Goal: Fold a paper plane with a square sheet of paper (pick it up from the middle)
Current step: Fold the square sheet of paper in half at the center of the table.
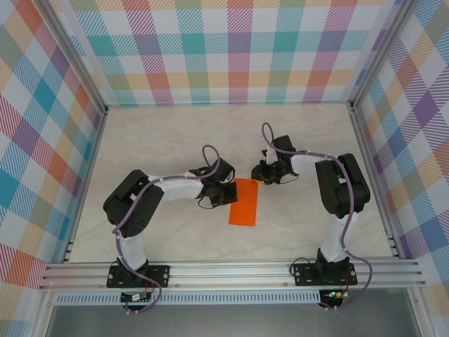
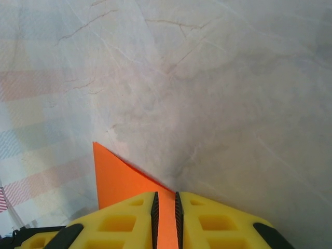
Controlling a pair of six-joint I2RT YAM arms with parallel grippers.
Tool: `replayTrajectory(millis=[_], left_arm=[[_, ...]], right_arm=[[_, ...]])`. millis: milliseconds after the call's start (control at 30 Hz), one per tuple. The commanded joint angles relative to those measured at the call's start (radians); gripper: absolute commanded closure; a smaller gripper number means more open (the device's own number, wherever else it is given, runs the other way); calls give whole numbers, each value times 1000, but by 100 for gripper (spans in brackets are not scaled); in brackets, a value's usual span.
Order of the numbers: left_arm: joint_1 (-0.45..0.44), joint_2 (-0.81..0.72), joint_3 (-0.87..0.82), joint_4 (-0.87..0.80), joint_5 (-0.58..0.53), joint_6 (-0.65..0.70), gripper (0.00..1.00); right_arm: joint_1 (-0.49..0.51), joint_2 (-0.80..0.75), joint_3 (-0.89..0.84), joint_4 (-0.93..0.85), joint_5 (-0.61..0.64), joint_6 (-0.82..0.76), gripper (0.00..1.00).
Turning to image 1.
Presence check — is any aluminium side rail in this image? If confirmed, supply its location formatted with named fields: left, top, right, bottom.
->
left=349, top=105, right=403, bottom=260
left=62, top=108, right=109, bottom=264

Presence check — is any long aluminium mounting rail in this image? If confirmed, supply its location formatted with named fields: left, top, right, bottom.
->
left=38, top=258, right=427, bottom=291

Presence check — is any small black circuit board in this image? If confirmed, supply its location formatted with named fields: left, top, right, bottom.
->
left=121, top=291, right=152, bottom=303

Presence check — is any orange paper sheet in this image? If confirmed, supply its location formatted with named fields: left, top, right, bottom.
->
left=227, top=178, right=260, bottom=227

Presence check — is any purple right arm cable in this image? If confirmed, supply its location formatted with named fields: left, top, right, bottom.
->
left=261, top=121, right=373, bottom=312

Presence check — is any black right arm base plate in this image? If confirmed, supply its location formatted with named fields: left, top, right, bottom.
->
left=293, top=262, right=358, bottom=287

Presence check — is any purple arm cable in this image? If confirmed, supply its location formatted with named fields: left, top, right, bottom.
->
left=112, top=144, right=222, bottom=315
left=261, top=121, right=373, bottom=312

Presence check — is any grey metal sheet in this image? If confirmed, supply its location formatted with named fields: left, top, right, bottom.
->
left=45, top=303, right=422, bottom=337

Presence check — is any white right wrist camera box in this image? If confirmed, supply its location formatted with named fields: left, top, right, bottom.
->
left=261, top=147, right=279, bottom=166

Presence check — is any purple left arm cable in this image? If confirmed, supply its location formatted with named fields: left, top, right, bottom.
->
left=112, top=144, right=222, bottom=315

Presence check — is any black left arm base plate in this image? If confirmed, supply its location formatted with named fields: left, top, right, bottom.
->
left=107, top=265, right=171, bottom=289

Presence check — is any slotted grey cable tray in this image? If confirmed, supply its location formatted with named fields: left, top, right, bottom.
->
left=54, top=293, right=322, bottom=305

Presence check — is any aluminium frame post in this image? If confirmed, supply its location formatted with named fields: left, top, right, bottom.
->
left=34, top=0, right=109, bottom=117
left=349, top=0, right=418, bottom=112

